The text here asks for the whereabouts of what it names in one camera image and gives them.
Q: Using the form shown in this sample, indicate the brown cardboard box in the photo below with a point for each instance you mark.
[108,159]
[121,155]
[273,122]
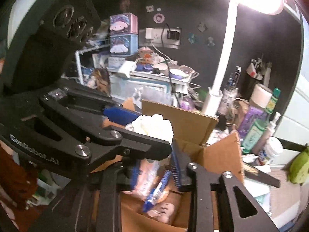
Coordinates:
[191,130]

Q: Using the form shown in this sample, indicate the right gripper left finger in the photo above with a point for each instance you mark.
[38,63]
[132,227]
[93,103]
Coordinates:
[134,172]

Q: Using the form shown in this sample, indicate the pink cartoon storage box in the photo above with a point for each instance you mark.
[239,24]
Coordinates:
[126,23]

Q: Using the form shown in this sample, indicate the white tissue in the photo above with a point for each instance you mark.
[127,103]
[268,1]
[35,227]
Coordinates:
[153,126]

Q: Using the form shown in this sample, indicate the white pump bottle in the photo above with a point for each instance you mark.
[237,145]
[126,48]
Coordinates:
[270,129]

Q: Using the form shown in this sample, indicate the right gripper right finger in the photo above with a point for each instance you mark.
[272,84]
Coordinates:
[178,164]

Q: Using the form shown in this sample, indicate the white wire shelf rack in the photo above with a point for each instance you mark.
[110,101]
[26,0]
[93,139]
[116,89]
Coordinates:
[94,55]

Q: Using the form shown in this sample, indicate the white toilet paper roll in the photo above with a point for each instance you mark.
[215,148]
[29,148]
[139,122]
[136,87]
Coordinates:
[260,96]

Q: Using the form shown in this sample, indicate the blue cartoon storage box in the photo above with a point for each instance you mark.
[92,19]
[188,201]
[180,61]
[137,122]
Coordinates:
[123,45]

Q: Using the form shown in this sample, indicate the purple bowl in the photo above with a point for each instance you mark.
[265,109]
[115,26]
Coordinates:
[177,74]

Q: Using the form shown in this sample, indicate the blue white tube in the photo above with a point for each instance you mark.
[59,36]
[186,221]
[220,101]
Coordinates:
[157,192]

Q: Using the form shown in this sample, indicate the white desk lamp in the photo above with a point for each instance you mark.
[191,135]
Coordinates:
[214,95]

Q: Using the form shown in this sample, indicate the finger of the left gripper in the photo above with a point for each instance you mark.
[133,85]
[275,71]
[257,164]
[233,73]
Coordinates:
[140,146]
[120,115]

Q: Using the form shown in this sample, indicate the green plush toy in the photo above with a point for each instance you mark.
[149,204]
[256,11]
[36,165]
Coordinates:
[298,171]

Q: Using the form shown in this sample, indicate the white supplement jar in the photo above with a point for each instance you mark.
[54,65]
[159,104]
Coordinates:
[272,149]

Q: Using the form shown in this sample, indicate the green glass bottle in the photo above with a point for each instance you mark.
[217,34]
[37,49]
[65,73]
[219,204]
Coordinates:
[260,123]

